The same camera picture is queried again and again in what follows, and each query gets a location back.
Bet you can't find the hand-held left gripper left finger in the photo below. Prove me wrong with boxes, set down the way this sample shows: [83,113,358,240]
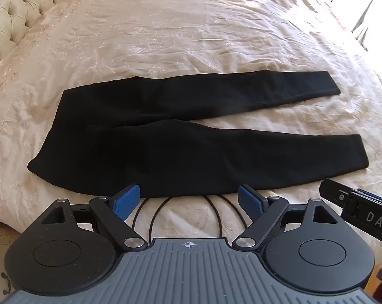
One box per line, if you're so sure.
[40,183,149,250]

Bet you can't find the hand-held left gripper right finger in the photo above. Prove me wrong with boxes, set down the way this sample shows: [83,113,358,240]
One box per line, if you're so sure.
[232,184,342,249]

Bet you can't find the black pants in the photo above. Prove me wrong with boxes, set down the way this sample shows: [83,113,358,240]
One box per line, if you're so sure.
[27,70,368,198]

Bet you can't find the cream embroidered bedspread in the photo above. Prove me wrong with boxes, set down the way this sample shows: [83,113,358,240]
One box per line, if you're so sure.
[0,0,382,239]

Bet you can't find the beige tufted headboard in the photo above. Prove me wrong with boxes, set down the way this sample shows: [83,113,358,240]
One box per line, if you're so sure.
[0,0,84,68]

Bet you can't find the black cable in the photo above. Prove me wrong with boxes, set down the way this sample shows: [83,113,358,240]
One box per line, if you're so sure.
[148,196,226,239]
[131,195,252,231]

